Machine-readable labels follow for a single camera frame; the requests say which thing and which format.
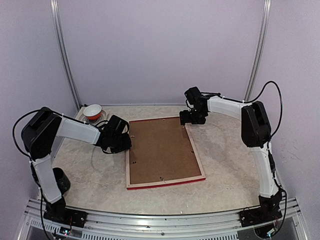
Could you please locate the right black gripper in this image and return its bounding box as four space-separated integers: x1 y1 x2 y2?
180 107 206 125

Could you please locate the brown cardboard backing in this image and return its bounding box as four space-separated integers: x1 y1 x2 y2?
129 117 202 185

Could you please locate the wooden red picture frame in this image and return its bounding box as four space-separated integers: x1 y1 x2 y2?
125 116 207 191

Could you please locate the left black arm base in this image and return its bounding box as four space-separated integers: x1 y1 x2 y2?
43 197 88 228

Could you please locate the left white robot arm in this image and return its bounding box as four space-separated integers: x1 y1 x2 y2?
21 107 132 223

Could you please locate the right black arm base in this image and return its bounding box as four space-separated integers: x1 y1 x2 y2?
239 191 283 228

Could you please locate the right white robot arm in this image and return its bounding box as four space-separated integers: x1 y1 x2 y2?
179 96 279 199

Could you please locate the grey round plate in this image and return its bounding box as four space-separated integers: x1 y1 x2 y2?
79 110 109 125

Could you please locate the orange white bowl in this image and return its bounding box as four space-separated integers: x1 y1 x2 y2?
83 104 102 120

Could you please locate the black cylindrical cup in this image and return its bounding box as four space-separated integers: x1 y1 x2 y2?
52 167 71 195

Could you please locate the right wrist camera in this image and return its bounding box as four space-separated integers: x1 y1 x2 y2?
184 86 202 105

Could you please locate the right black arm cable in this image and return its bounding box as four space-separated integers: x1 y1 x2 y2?
246 80 283 141

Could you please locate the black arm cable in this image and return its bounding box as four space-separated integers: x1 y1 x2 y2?
11 108 42 157
246 80 283 141

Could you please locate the aluminium front rail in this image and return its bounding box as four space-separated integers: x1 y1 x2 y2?
13 198 310 240

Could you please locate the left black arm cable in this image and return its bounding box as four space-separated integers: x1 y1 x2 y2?
11 108 42 157

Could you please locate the left aluminium post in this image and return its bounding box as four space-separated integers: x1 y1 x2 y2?
50 0 82 110

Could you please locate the aluminium post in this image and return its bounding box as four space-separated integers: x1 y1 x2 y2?
242 0 272 102
50 0 82 110

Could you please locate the right aluminium post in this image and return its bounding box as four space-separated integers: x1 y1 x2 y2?
242 0 272 102

